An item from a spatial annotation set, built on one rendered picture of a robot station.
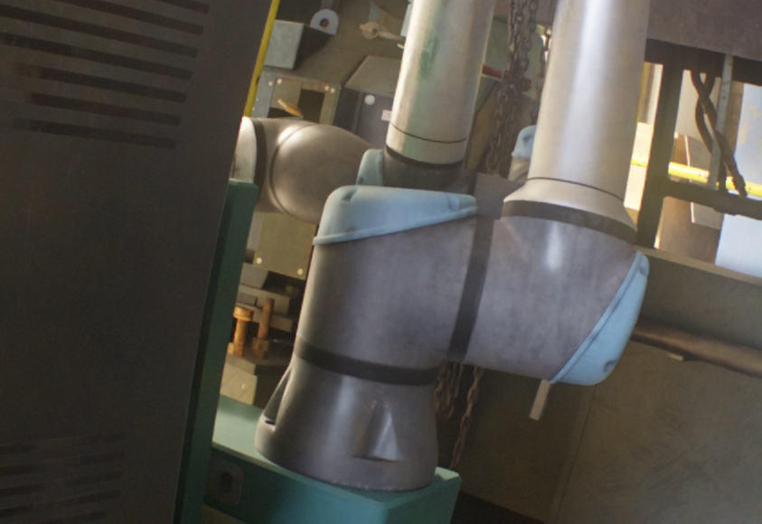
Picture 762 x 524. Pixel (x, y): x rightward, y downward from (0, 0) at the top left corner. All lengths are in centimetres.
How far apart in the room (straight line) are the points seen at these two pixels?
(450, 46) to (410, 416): 34
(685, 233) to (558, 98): 474
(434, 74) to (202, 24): 47
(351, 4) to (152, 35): 250
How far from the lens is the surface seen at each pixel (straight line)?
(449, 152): 110
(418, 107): 108
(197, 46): 63
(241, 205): 89
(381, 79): 205
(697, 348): 205
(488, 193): 112
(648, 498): 222
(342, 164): 132
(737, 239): 498
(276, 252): 201
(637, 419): 222
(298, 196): 134
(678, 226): 558
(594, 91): 94
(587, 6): 96
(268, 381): 205
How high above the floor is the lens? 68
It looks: 5 degrees down
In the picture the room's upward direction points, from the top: 12 degrees clockwise
